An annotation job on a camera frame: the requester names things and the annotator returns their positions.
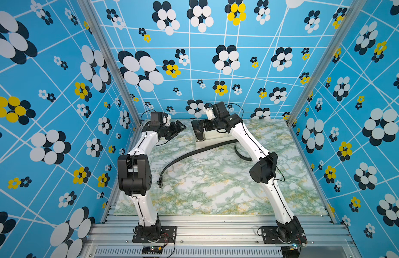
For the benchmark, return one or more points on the white compartment storage tray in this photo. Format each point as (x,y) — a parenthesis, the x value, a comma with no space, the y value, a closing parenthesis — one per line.
(212,138)

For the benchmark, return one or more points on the circuit board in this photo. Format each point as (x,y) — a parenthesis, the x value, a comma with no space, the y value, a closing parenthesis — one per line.
(290,251)
(152,251)

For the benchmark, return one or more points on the aluminium front frame rail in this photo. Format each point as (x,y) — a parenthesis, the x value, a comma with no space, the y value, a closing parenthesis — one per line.
(220,237)

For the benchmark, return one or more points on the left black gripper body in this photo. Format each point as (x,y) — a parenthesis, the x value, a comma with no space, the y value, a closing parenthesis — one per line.
(169,131)

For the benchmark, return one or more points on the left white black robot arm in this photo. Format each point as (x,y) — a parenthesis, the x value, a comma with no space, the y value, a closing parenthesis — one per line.
(135,176)

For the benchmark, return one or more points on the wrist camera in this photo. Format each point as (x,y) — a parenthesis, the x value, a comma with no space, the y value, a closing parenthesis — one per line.
(209,113)
(166,119)

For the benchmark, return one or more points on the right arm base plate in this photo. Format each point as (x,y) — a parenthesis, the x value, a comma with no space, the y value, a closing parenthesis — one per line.
(277,235)

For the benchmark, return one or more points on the right aluminium corner post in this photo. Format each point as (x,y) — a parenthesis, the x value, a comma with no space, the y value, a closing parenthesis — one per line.
(334,44)

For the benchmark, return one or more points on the left aluminium corner post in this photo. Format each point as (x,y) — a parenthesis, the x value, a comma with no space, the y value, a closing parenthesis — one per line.
(90,16)

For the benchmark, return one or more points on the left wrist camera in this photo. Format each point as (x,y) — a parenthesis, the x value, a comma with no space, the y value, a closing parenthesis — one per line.
(166,119)

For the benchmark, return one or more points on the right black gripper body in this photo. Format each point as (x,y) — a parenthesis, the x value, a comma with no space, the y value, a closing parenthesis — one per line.
(214,124)

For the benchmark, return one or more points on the long black leather belt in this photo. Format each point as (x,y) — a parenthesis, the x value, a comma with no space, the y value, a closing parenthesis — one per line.
(198,128)

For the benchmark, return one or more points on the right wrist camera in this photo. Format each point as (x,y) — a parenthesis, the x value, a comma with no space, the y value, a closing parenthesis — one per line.
(209,113)

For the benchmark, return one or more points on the right circuit board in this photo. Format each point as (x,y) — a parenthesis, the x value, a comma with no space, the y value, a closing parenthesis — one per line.
(290,251)

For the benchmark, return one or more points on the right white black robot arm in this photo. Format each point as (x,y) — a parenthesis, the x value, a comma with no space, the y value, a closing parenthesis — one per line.
(263,171)

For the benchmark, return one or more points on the left circuit board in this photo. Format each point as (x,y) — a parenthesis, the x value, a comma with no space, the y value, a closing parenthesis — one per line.
(152,251)

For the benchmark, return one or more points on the aluminium corner post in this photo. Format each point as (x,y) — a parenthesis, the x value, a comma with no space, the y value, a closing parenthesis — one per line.
(334,44)
(90,16)

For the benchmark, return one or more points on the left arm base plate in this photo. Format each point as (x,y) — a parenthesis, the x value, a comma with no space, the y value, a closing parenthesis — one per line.
(154,234)

